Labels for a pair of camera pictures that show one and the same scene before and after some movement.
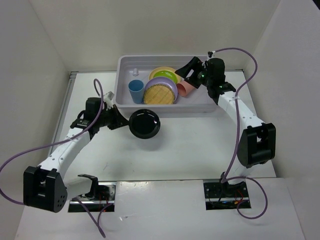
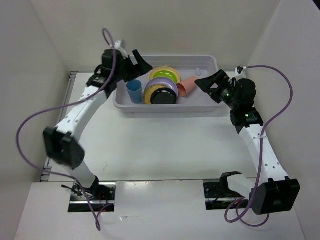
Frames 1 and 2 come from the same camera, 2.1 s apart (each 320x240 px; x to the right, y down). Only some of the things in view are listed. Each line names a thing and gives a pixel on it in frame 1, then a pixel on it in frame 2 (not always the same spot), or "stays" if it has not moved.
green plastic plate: (170, 74) stays
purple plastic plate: (164, 81) stays
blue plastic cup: (136, 88) stays
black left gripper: (120, 121) → (142, 68)
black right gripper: (194, 64) → (220, 76)
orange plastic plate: (151, 75) stays
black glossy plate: (144, 123) → (163, 96)
